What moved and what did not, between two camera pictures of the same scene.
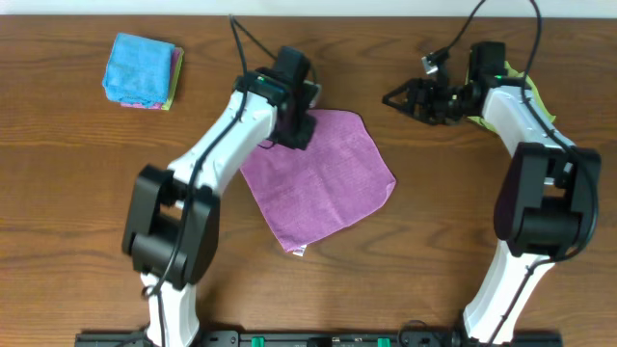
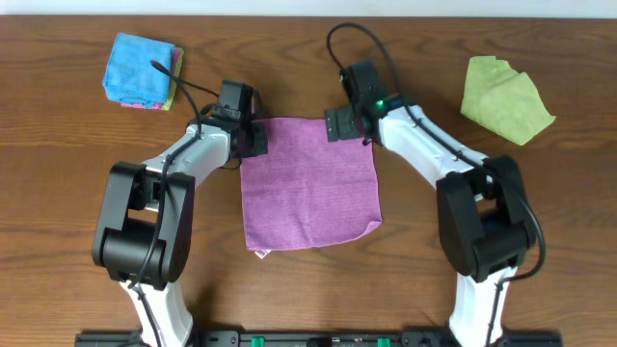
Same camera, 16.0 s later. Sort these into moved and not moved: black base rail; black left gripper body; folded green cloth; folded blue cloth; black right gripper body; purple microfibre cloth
Moved: black right gripper body; black left gripper body; purple microfibre cloth
Not moved: black base rail; folded blue cloth; folded green cloth
